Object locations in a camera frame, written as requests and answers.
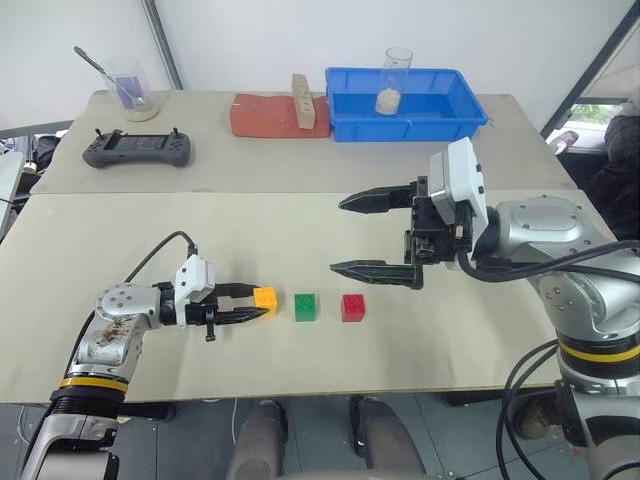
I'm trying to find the person in dark clothes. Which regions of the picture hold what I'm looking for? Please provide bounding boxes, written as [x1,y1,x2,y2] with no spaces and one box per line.
[583,98,640,242]

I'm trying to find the tall clear glass beaker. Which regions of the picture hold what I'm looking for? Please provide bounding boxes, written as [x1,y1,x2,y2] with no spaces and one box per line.
[375,46,416,117]

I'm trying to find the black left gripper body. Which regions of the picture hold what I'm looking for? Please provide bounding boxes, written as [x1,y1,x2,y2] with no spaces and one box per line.
[184,284,226,344]

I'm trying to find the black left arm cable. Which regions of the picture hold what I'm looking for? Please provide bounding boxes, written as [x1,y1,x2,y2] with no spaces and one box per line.
[124,230,200,284]

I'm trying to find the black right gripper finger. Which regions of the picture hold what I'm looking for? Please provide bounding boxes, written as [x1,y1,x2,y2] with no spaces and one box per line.
[329,259,425,293]
[337,181,419,216]

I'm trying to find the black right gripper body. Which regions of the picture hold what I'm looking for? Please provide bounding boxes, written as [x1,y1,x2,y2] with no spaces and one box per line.
[403,174,475,275]

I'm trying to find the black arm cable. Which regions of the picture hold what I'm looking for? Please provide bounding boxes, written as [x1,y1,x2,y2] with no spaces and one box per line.
[453,239,640,284]
[124,230,200,284]

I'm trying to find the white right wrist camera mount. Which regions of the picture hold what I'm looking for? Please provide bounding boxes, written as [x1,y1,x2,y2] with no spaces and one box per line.
[428,136,489,237]

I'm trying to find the black metal frame post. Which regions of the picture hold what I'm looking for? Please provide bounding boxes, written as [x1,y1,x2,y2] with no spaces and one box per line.
[141,0,184,92]
[539,0,640,137]

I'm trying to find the wooden block with holes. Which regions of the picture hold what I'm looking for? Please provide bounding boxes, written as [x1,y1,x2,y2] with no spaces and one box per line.
[291,72,318,131]

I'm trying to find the white shoe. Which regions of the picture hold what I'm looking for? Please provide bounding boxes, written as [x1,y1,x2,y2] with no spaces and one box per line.
[546,128,582,154]

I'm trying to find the dark cluttered equipment rack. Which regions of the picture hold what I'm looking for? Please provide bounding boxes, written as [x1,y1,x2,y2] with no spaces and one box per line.
[0,118,77,236]

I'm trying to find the metal spoon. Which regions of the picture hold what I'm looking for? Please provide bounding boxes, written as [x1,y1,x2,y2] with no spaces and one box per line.
[73,45,152,110]

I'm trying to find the black looping cable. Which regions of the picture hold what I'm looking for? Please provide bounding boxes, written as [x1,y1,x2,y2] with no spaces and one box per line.
[498,339,594,480]

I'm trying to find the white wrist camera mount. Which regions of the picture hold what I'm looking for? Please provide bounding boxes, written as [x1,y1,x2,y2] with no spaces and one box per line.
[428,136,489,237]
[173,255,218,328]

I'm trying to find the wide clear glass beaker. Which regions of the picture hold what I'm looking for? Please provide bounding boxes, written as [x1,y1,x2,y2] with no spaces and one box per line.
[106,56,161,123]

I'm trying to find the red cloth mat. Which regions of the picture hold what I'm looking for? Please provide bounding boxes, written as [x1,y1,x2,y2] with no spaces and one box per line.
[229,91,333,139]

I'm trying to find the grey handheld controller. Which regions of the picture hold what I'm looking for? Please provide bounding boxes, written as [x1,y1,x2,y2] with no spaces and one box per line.
[81,126,196,170]

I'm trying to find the blue plastic bin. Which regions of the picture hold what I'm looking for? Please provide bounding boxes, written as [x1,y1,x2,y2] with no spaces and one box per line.
[324,66,490,143]

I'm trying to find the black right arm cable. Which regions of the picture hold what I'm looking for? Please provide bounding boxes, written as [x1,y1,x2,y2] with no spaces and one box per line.
[453,239,640,284]

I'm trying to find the red toy brick cube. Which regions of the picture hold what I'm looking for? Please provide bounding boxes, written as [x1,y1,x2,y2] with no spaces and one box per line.
[340,293,367,324]

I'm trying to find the yellow toy brick cube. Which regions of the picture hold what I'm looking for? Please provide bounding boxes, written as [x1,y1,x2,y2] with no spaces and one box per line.
[252,285,279,320]

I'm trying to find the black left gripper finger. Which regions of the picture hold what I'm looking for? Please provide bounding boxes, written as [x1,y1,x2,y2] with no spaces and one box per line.
[217,307,272,326]
[218,282,257,301]

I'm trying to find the green toy brick cube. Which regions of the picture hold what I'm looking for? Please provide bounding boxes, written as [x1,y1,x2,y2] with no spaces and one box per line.
[292,292,319,323]

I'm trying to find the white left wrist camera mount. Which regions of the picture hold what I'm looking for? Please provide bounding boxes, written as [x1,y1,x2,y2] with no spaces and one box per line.
[173,255,218,328]

